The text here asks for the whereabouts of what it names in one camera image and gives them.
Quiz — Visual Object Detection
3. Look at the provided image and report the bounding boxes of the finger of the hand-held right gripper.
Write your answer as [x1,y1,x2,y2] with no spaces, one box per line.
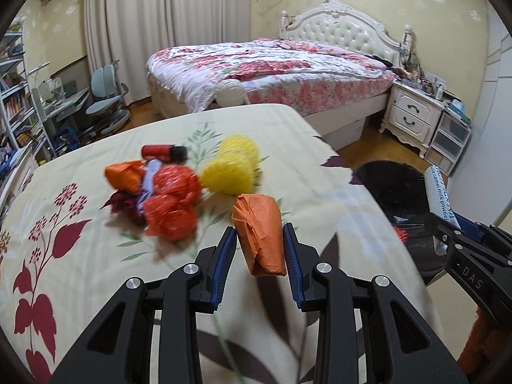
[455,212,512,267]
[424,212,481,257]

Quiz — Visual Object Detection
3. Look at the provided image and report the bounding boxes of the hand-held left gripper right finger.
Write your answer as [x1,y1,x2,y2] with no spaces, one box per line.
[282,224,468,384]

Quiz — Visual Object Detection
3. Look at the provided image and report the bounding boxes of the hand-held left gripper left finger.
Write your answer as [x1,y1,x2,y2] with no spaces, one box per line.
[48,227,238,384]

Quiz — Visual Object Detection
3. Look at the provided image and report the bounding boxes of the white foil pouch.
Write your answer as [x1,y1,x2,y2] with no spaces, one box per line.
[424,165,461,255]

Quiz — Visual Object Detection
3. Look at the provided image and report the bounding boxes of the large orange paper wad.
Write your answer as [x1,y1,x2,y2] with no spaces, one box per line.
[231,194,287,277]

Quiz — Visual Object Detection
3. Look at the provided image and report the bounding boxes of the shiny orange-red wrapper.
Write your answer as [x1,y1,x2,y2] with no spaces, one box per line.
[143,194,198,242]
[154,166,203,205]

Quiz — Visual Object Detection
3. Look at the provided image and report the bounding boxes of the black trash bin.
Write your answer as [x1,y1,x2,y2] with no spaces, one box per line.
[354,161,455,287]

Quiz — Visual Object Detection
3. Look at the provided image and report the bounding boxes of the yellow foam fruit net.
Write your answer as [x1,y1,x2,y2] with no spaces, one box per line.
[218,135,262,164]
[199,151,257,196]

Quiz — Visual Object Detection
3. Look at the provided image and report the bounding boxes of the dark red cloth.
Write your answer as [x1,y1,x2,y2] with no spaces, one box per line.
[101,190,146,228]

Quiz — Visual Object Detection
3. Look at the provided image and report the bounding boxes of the red drink can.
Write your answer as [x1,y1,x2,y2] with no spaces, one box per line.
[141,143,188,165]

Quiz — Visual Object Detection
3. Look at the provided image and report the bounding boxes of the small orange paper wad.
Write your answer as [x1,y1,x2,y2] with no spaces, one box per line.
[104,160,147,193]

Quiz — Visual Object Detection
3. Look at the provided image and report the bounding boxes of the clear plastic drawer unit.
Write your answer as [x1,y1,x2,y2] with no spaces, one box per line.
[424,108,473,177]

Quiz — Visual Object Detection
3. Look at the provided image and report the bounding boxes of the white sliding wardrobe door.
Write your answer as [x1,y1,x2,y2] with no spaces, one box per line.
[452,8,512,225]

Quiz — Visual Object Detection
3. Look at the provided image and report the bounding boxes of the floral tablecloth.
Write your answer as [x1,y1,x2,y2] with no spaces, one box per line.
[0,104,457,384]

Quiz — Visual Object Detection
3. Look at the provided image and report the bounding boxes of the light blue box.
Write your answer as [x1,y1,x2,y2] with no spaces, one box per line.
[445,100,469,121]

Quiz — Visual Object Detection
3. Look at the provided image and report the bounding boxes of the white nightstand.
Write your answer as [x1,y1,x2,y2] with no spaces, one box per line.
[379,79,445,159]

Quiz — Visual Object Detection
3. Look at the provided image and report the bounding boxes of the white storage box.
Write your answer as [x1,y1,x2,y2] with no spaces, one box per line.
[319,117,365,151]

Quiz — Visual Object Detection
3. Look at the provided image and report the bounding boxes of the nightstand clutter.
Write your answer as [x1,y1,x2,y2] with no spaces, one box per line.
[398,60,457,101]

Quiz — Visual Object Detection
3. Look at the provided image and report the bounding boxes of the dark clothes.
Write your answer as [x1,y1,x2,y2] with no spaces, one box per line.
[372,55,401,69]

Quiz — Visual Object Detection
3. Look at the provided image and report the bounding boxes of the pink floral duvet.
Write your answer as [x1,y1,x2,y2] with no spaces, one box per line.
[146,38,395,113]

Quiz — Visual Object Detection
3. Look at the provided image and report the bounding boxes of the blue plastic crate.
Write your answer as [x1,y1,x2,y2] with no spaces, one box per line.
[52,125,79,155]

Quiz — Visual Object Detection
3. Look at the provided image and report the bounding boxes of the grey-blue desk chair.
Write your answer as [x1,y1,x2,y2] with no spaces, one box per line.
[85,61,132,135]

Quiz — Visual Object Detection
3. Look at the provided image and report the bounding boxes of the white tufted bed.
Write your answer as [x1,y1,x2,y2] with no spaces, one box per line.
[146,0,403,151]

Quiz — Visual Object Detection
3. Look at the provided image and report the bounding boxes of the white study desk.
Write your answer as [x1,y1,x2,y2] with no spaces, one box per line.
[32,78,91,157]

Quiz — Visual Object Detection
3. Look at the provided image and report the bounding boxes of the beige curtain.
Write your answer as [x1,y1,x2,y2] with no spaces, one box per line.
[165,0,253,54]
[82,0,169,109]

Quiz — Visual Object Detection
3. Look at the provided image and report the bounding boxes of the white bookshelf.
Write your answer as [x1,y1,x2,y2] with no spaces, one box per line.
[0,28,47,169]

